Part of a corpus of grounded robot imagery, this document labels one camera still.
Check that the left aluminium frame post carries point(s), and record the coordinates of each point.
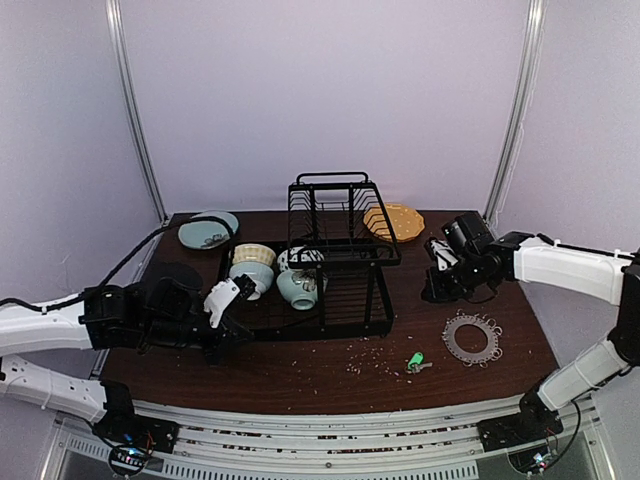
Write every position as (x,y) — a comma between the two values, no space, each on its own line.
(118,40)

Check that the light blue ceramic plate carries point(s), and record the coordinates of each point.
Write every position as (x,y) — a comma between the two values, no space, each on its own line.
(205,235)

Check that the green floral bowl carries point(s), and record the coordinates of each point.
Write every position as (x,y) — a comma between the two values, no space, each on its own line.
(300,288)

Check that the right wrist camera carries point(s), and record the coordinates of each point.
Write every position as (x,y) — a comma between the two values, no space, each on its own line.
(441,253)

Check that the light blue striped bowl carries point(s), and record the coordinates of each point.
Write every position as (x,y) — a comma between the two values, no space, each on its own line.
(261,274)

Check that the metal keyring disc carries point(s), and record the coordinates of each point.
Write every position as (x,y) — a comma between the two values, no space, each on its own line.
(473,339)

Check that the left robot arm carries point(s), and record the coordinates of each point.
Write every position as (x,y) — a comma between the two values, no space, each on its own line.
(107,317)

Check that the yellow checked bowl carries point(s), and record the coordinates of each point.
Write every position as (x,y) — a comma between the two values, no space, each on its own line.
(252,252)

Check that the white black dotted bowl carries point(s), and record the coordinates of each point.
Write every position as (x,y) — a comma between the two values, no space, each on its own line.
(300,254)

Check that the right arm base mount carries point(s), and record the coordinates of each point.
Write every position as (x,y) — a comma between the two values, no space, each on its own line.
(517,429)

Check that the black wire dish rack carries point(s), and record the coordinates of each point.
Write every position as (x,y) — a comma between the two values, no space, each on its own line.
(336,288)

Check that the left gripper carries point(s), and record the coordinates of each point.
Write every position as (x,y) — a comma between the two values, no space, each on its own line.
(229,329)

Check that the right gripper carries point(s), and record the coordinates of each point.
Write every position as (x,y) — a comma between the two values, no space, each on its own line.
(437,284)

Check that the aluminium front rail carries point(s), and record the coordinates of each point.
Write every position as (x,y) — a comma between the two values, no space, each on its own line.
(439,443)

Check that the yellow dotted plate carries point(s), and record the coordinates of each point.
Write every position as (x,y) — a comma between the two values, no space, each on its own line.
(405,222)

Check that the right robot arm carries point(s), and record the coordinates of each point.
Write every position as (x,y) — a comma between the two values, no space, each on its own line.
(470,256)

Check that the right aluminium frame post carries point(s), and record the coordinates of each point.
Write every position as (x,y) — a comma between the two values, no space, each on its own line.
(525,85)

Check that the aluminium frame post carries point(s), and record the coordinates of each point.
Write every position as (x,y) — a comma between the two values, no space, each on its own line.
(118,40)
(525,85)

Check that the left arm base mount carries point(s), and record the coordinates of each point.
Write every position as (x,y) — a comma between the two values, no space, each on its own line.
(142,432)

